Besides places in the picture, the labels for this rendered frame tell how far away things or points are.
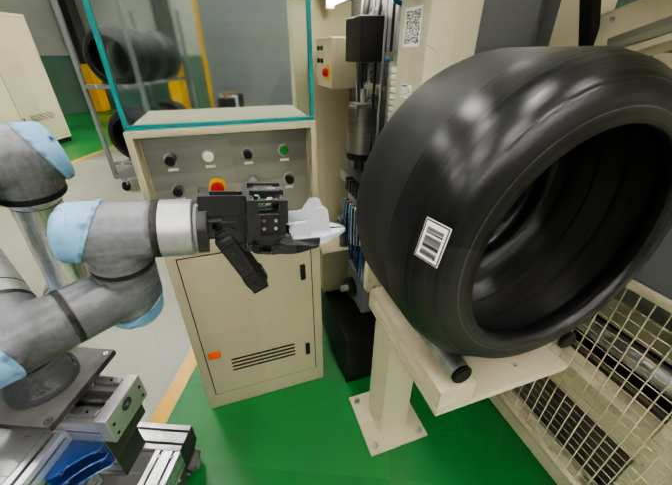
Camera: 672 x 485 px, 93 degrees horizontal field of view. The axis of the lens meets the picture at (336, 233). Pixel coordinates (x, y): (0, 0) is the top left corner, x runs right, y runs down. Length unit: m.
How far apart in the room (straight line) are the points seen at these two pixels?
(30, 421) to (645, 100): 1.30
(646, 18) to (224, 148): 1.06
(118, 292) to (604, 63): 0.69
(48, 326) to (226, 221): 0.23
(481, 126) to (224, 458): 1.55
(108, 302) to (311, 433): 1.29
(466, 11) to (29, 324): 0.89
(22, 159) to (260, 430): 1.34
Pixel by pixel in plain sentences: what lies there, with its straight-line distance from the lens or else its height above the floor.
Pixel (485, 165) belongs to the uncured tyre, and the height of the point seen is 1.34.
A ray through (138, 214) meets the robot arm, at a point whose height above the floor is 1.29.
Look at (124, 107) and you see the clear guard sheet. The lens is 1.10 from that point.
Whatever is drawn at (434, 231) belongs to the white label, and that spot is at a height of 1.25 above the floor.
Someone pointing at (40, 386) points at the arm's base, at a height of 0.76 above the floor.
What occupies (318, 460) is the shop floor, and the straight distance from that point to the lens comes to 1.61.
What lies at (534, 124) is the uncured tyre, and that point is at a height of 1.38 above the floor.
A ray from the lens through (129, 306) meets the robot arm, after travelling 0.52.
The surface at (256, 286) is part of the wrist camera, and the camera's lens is 0.50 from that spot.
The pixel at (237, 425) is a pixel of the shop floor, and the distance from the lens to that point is 1.73.
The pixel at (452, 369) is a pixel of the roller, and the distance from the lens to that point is 0.73.
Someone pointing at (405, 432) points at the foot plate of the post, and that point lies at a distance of 1.68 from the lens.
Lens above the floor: 1.46
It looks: 30 degrees down
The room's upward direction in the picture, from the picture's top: straight up
